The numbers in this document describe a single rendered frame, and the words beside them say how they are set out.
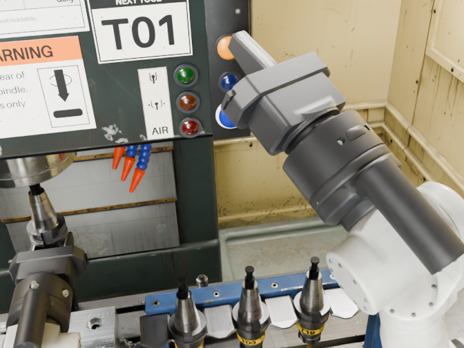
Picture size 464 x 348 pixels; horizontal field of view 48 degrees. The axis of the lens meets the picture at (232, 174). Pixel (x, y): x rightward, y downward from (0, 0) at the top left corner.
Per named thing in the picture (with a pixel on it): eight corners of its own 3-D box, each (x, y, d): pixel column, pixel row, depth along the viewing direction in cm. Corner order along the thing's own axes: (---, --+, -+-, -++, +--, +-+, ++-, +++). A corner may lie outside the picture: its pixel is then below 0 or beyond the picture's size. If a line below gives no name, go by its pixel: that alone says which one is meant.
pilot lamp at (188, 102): (199, 111, 59) (197, 93, 58) (179, 113, 59) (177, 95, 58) (198, 108, 60) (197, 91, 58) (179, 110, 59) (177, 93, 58)
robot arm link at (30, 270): (81, 233, 87) (76, 284, 77) (92, 275, 92) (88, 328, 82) (3, 243, 86) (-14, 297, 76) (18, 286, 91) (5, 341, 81)
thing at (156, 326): (172, 347, 88) (172, 344, 87) (141, 353, 87) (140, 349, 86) (170, 315, 93) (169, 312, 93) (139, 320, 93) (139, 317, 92)
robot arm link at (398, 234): (371, 163, 54) (447, 254, 51) (287, 221, 52) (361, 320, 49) (404, 114, 43) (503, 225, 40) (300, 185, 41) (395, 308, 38)
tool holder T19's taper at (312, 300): (320, 291, 95) (322, 264, 91) (328, 310, 91) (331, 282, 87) (296, 295, 94) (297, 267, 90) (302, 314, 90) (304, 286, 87)
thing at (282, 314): (301, 326, 90) (301, 324, 90) (271, 331, 90) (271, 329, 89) (291, 297, 96) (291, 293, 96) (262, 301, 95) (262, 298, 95)
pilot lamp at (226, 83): (240, 91, 59) (239, 72, 57) (221, 93, 58) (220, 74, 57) (239, 89, 59) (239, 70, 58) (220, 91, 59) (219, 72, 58)
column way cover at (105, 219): (184, 248, 153) (166, 85, 125) (15, 272, 148) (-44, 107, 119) (183, 238, 157) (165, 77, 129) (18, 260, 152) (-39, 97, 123)
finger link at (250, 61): (239, 26, 53) (277, 71, 51) (230, 49, 55) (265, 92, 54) (228, 30, 52) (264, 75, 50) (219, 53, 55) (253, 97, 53)
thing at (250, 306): (258, 300, 93) (258, 272, 90) (266, 318, 90) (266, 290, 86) (234, 306, 92) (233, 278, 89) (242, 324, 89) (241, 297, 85)
